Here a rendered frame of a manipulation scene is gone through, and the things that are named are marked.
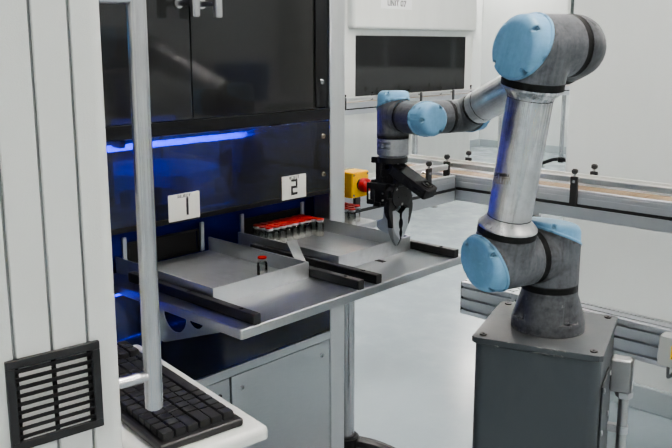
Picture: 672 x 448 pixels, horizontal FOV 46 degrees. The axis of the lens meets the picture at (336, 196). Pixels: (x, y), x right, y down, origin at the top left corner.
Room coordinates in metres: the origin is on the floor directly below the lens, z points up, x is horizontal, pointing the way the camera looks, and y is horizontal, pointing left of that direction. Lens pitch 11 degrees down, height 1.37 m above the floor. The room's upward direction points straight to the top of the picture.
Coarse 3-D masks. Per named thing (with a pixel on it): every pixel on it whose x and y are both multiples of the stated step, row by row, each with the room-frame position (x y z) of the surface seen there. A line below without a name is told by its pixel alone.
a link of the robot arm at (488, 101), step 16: (592, 64) 1.48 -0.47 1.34; (496, 80) 1.71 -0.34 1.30; (576, 80) 1.57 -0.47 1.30; (464, 96) 1.81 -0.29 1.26; (480, 96) 1.74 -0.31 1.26; (496, 96) 1.70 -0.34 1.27; (464, 112) 1.79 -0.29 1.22; (480, 112) 1.75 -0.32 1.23; (496, 112) 1.73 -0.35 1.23; (464, 128) 1.81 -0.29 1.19; (480, 128) 1.84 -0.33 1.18
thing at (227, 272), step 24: (216, 240) 1.87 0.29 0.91; (120, 264) 1.69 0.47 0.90; (168, 264) 1.76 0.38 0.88; (192, 264) 1.76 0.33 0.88; (216, 264) 1.76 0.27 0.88; (240, 264) 1.76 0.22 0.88; (288, 264) 1.70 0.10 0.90; (192, 288) 1.51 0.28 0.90; (216, 288) 1.47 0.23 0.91; (240, 288) 1.52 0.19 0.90; (264, 288) 1.56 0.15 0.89
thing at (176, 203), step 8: (192, 192) 1.76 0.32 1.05; (168, 200) 1.71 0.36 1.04; (176, 200) 1.72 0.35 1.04; (184, 200) 1.74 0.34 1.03; (192, 200) 1.76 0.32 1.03; (168, 208) 1.71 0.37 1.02; (176, 208) 1.72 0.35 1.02; (184, 208) 1.74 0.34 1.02; (192, 208) 1.76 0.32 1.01; (176, 216) 1.72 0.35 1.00; (184, 216) 1.74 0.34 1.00; (192, 216) 1.76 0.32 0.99
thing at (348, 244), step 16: (336, 224) 2.06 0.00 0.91; (352, 224) 2.02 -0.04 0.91; (240, 240) 1.93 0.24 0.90; (256, 240) 1.89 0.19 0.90; (272, 240) 1.85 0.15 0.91; (304, 240) 1.98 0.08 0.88; (320, 240) 1.98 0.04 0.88; (336, 240) 1.98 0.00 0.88; (352, 240) 1.98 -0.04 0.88; (368, 240) 1.98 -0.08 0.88; (384, 240) 1.95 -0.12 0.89; (320, 256) 1.75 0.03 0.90; (336, 256) 1.71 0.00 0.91; (352, 256) 1.74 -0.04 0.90; (368, 256) 1.78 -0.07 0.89; (384, 256) 1.83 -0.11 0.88
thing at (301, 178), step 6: (300, 174) 2.01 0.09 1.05; (282, 180) 1.96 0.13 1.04; (288, 180) 1.97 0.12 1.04; (300, 180) 2.01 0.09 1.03; (282, 186) 1.96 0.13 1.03; (288, 186) 1.97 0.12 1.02; (300, 186) 2.01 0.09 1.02; (282, 192) 1.96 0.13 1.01; (288, 192) 1.97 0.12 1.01; (300, 192) 2.01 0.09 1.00; (282, 198) 1.96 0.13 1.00; (288, 198) 1.97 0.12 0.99
